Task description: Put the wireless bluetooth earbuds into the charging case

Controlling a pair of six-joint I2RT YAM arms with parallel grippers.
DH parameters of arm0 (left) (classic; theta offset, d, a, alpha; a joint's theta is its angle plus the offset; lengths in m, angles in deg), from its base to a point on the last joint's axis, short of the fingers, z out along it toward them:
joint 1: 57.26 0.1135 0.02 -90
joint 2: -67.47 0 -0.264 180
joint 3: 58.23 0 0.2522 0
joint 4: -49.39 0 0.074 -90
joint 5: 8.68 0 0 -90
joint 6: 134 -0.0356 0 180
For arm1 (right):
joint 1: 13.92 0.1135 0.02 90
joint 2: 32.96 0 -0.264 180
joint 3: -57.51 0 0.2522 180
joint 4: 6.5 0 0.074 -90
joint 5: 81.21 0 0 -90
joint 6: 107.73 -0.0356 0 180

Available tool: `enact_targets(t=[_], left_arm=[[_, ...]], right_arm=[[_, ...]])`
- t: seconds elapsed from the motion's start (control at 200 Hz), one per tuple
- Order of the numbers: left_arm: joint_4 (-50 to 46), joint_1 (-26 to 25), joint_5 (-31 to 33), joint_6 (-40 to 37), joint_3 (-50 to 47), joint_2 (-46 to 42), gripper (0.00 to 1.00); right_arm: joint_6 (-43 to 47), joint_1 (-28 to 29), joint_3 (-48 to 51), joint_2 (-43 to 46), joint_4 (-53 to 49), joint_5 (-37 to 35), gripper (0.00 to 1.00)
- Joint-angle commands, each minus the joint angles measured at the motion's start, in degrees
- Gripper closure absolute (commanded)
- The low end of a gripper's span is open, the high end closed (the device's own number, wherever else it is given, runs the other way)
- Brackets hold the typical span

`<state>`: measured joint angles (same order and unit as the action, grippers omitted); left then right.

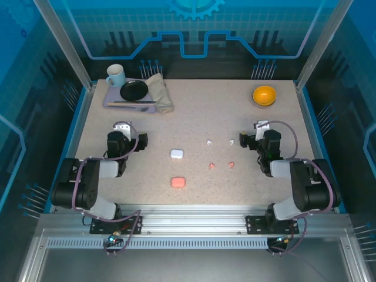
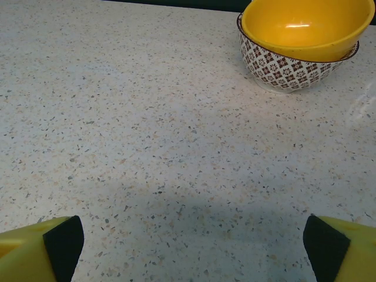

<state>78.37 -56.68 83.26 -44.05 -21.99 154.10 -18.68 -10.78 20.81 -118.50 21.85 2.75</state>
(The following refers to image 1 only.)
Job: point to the white earbud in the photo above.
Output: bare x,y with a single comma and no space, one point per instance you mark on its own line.
209,143
231,142

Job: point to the pink earbud charging case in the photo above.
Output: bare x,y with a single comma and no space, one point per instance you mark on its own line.
178,181

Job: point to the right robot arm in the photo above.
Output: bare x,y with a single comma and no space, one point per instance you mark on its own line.
317,194

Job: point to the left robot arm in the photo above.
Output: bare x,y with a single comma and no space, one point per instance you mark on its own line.
94,188

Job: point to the black knife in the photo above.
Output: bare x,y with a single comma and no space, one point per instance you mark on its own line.
138,102

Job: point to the wooden chopstick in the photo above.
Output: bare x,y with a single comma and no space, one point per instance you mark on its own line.
123,104

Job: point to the orange bowl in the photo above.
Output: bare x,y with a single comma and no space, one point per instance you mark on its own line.
264,94

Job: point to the beige folded cloth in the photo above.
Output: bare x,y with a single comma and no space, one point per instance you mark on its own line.
160,92

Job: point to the lavender tray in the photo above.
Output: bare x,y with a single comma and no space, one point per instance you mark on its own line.
113,95

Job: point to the black plate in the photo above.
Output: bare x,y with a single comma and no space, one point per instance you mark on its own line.
133,90

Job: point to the light blue mug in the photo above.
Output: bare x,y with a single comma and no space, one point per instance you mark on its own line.
116,77

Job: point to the steel base panel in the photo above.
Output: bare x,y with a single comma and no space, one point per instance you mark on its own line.
191,264

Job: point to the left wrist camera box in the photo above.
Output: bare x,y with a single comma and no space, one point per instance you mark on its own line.
121,127

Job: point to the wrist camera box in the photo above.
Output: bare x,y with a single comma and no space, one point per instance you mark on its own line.
121,127
261,125

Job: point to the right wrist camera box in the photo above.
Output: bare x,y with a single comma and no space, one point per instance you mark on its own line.
261,125

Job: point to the aluminium table side rail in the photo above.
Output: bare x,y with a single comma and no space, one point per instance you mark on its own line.
312,123
81,117

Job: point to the aluminium front rail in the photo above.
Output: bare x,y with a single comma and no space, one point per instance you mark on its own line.
191,217

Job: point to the aluminium frame post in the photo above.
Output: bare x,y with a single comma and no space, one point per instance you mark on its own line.
69,50
322,44

